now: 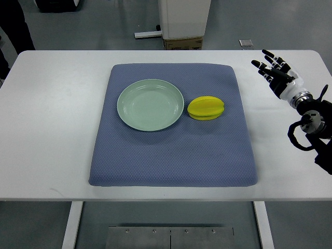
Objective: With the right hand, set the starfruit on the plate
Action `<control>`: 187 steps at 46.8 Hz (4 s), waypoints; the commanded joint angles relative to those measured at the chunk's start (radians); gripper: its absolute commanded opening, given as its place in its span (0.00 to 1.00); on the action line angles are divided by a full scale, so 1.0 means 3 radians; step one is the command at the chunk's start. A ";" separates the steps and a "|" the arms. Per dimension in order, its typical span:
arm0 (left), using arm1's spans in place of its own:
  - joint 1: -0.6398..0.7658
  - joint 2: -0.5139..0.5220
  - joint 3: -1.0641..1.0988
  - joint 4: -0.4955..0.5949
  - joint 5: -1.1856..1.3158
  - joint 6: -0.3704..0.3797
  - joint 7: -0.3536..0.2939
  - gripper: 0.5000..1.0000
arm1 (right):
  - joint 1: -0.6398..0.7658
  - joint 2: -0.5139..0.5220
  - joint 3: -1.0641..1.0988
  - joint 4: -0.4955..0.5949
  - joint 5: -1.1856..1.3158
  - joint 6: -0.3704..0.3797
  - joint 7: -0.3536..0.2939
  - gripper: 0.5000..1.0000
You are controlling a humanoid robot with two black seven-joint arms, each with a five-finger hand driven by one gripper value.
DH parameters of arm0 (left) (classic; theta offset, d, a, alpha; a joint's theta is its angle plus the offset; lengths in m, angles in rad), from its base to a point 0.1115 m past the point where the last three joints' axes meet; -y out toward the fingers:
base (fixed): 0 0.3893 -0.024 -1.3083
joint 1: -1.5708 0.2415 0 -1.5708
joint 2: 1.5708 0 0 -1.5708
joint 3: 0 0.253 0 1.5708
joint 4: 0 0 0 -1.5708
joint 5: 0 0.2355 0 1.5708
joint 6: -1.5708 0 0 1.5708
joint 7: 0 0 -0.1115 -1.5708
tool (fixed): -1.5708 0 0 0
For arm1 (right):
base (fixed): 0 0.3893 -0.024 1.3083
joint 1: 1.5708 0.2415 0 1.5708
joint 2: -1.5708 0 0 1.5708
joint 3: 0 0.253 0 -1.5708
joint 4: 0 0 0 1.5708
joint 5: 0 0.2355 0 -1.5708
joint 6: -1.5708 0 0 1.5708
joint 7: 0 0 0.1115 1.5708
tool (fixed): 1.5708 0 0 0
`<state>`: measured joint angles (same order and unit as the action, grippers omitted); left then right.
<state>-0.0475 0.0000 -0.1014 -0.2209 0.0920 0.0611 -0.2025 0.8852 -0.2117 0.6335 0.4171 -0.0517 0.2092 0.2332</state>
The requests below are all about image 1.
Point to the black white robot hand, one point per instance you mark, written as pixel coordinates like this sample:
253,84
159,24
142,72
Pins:
284,82

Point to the yellow starfruit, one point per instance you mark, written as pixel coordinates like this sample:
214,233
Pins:
205,108

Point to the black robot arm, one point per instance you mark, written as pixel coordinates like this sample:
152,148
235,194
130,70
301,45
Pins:
315,122

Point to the grey floor plate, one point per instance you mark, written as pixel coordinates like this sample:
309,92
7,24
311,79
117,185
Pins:
246,43

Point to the light green plate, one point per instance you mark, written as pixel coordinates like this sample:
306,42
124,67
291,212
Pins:
150,105

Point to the blue quilted mat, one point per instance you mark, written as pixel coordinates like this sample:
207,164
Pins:
189,153

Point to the cardboard box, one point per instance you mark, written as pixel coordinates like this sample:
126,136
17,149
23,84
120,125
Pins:
194,43

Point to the white cabinet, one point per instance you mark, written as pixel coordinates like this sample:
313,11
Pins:
183,18

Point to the white metal bar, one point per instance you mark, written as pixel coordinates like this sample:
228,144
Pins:
146,35

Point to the right white table leg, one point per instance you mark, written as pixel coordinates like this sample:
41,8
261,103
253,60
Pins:
263,225

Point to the white table leg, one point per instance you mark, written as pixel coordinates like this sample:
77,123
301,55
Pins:
263,225
72,226

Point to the black white machine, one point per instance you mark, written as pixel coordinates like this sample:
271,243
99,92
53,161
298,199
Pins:
57,5

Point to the left white table leg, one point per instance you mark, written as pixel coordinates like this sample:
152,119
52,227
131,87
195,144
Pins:
72,226

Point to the person dark trousers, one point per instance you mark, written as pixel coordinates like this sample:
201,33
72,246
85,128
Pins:
15,27

